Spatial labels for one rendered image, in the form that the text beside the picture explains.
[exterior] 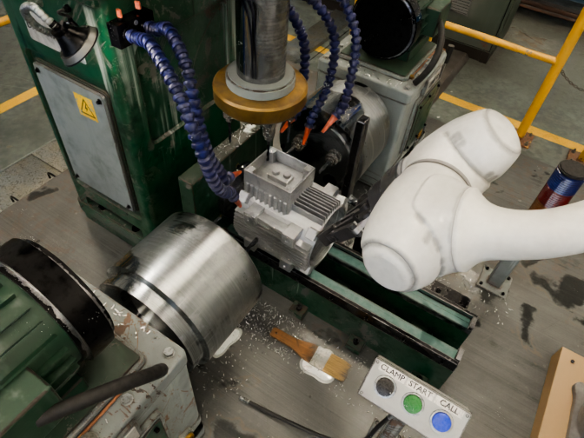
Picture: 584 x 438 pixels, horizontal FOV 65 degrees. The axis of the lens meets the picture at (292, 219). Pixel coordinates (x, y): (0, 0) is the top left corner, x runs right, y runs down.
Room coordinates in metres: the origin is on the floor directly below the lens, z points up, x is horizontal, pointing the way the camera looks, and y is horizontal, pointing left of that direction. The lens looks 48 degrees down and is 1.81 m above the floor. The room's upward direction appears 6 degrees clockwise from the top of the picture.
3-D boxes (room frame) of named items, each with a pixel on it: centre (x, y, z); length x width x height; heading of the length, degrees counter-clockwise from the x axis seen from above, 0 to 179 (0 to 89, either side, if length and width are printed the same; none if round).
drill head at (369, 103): (1.04, -0.11, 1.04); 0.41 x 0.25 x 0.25; 152
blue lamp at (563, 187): (0.75, -0.57, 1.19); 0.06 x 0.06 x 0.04
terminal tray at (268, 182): (0.74, 0.04, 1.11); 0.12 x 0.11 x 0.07; 61
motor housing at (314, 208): (0.72, 0.00, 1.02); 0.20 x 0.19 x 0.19; 61
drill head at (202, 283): (0.43, 0.22, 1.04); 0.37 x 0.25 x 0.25; 152
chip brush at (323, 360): (0.49, -0.07, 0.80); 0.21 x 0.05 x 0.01; 65
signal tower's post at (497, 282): (0.75, -0.57, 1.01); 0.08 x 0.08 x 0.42; 62
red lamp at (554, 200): (0.75, -0.57, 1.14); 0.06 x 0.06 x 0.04
